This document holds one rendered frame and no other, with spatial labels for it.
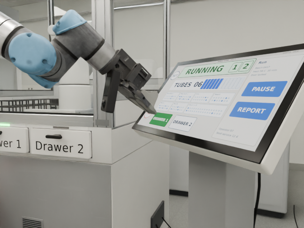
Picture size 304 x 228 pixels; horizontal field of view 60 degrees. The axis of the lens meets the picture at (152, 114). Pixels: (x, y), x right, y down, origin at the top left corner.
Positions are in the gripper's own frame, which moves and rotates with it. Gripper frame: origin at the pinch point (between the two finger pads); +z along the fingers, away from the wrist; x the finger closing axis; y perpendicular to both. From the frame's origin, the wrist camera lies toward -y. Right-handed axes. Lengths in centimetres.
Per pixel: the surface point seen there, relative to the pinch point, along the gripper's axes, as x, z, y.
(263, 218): 69, 183, 20
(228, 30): 211, 133, 235
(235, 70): -18.3, 3.8, 19.2
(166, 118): -2.7, 3.9, 1.1
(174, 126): -8.7, 3.9, -0.8
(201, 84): -8.0, 3.8, 14.6
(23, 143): 59, -13, -32
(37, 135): 53, -11, -26
